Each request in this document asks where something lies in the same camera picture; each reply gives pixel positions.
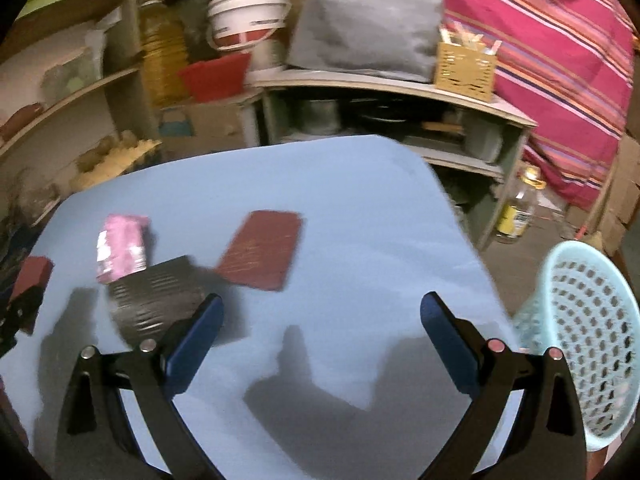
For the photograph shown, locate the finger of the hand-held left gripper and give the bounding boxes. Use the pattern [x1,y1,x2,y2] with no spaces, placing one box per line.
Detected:
[0,285,45,358]

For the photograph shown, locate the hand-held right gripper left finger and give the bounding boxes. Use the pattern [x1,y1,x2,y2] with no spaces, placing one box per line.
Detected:
[55,292,226,480]

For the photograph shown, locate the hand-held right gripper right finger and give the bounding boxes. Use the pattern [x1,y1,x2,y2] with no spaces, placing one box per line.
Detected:
[420,291,587,480]

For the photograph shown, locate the dark red small packet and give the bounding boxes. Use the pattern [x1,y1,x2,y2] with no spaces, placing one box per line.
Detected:
[10,256,54,306]

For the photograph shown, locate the light blue plastic basket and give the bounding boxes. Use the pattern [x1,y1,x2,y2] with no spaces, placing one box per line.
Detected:
[510,240,640,453]

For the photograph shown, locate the black striped packet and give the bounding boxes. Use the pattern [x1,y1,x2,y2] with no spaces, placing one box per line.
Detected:
[107,255,216,348]

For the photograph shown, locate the dark red booklet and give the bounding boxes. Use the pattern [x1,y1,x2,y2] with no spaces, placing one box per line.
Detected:
[216,210,304,292]

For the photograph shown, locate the pink packet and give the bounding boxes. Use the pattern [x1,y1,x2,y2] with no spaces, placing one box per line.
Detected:
[95,214,151,285]

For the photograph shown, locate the glass jar yellow lid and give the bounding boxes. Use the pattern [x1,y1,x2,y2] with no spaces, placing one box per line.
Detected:
[495,166,547,245]

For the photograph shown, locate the yellow egg tray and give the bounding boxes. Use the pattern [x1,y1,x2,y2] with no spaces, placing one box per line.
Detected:
[70,137,163,191]

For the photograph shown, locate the sweet potato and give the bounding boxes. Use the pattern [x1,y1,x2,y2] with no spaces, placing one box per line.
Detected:
[0,102,46,142]

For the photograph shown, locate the white container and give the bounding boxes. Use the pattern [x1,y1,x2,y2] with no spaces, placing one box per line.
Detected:
[465,120,504,163]

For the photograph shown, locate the cardboard box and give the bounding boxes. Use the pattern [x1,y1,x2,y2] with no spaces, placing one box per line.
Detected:
[157,95,263,154]

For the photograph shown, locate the clear plastic container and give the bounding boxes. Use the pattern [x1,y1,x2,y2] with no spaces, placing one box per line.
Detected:
[42,50,104,97]

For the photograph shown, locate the grey wooden cabinet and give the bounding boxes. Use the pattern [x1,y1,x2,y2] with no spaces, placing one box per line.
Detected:
[247,69,539,253]

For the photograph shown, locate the steel pot in cabinet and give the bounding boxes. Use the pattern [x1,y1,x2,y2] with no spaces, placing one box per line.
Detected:
[295,97,342,136]

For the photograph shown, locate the red woven bowl basket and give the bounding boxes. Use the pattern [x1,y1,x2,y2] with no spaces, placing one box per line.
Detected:
[177,52,252,104]

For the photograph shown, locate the yellow utensil holder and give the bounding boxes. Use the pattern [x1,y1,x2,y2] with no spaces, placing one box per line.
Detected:
[432,22,501,104]

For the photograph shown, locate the yellow oil bottle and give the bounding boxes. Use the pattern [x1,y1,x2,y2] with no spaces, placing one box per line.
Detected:
[140,0,194,108]

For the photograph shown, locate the wooden shelf unit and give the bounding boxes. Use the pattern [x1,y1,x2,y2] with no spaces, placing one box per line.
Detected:
[0,0,161,223]

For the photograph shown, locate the red striped cloth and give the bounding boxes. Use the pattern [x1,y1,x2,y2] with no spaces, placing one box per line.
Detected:
[280,0,640,211]

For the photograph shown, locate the grey cloth cover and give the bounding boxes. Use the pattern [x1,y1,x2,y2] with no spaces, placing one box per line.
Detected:
[285,0,446,83]

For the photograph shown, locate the white plastic bucket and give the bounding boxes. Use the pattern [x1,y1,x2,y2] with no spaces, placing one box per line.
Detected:
[206,0,293,73]

